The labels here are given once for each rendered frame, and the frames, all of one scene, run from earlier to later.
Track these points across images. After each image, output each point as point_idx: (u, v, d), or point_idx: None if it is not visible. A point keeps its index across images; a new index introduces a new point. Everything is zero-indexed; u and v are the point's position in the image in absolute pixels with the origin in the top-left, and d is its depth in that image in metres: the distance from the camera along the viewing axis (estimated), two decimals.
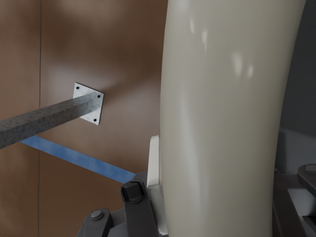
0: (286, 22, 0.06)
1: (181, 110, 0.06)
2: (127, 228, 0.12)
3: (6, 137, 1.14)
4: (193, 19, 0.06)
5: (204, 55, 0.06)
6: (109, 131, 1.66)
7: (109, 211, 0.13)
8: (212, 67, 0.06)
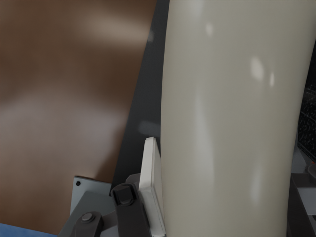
0: (307, 25, 0.05)
1: (186, 126, 0.05)
2: (119, 232, 0.12)
3: None
4: (200, 23, 0.05)
5: (213, 63, 0.05)
6: None
7: (100, 214, 0.13)
8: (223, 77, 0.05)
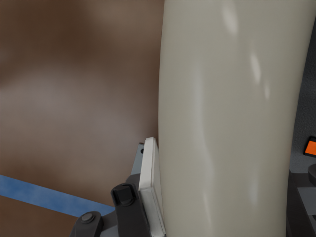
0: None
1: (184, 97, 0.05)
2: (119, 232, 0.12)
3: None
4: None
5: (212, 28, 0.05)
6: (4, 127, 1.11)
7: (100, 214, 0.13)
8: (222, 43, 0.05)
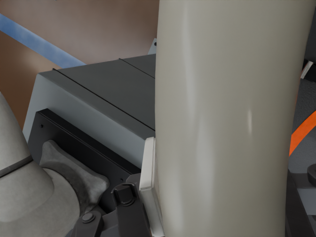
0: None
1: (180, 90, 0.05)
2: (119, 231, 0.12)
3: None
4: None
5: (209, 19, 0.05)
6: (66, 10, 1.51)
7: (100, 214, 0.13)
8: (218, 33, 0.05)
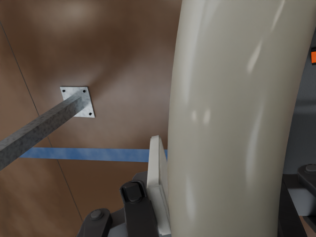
0: None
1: None
2: (127, 228, 0.12)
3: (8, 154, 1.25)
4: None
5: None
6: (106, 119, 1.73)
7: (109, 211, 0.13)
8: None
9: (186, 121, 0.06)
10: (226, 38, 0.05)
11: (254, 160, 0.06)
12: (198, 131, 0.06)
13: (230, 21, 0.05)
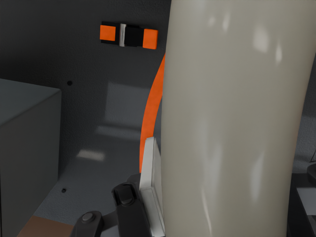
0: None
1: None
2: (119, 231, 0.12)
3: None
4: None
5: None
6: None
7: (100, 214, 0.13)
8: None
9: (183, 101, 0.05)
10: None
11: (263, 146, 0.05)
12: (197, 113, 0.05)
13: None
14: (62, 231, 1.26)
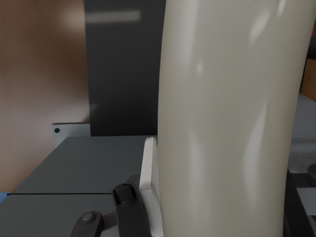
0: None
1: None
2: (119, 231, 0.12)
3: None
4: None
5: None
6: None
7: (100, 214, 0.13)
8: None
9: (178, 90, 0.05)
10: None
11: (257, 134, 0.05)
12: (192, 101, 0.05)
13: None
14: None
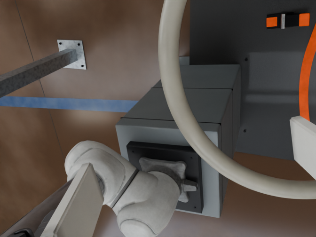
0: (186, 111, 0.42)
1: (180, 127, 0.43)
2: None
3: (12, 82, 1.49)
4: (176, 116, 0.43)
5: (179, 119, 0.43)
6: (96, 71, 1.99)
7: None
8: (181, 120, 0.43)
9: (161, 39, 0.40)
10: (165, 26, 0.39)
11: (171, 45, 0.39)
12: (162, 41, 0.39)
13: (166, 23, 0.39)
14: (244, 159, 1.90)
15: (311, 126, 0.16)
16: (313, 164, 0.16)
